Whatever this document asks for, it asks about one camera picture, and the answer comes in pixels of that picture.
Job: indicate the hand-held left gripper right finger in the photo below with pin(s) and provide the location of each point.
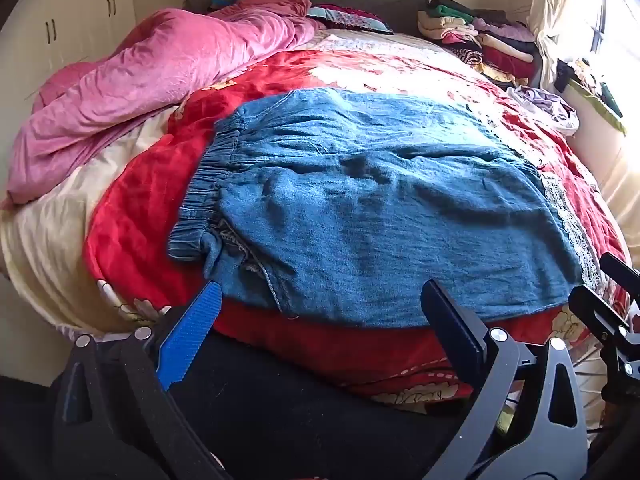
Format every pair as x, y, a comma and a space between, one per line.
452, 322

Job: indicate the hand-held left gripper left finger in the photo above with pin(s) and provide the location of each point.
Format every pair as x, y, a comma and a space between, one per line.
192, 332

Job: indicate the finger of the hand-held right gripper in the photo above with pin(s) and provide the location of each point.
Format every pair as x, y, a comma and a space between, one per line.
615, 266
592, 310

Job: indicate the person's black clothing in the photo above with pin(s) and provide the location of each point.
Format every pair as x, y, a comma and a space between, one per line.
280, 410

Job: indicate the red floral blanket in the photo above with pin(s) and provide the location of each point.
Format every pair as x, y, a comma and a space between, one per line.
145, 220

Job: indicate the cream blanket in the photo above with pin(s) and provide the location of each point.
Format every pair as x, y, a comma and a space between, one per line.
50, 245

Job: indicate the green cloth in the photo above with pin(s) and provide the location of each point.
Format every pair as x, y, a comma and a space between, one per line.
597, 95

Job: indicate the window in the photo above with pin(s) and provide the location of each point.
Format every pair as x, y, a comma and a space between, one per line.
615, 20

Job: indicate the pile of folded clothes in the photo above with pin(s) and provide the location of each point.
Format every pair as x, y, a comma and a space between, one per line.
480, 40

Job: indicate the pink duvet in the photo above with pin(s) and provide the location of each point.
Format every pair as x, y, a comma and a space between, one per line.
150, 70

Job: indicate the dark patterned pillow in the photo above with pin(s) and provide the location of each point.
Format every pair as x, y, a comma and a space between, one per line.
347, 16

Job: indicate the blue pillow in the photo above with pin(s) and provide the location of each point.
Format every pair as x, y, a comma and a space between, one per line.
227, 0

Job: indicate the white wardrobe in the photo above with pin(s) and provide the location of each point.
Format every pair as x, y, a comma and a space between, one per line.
75, 10

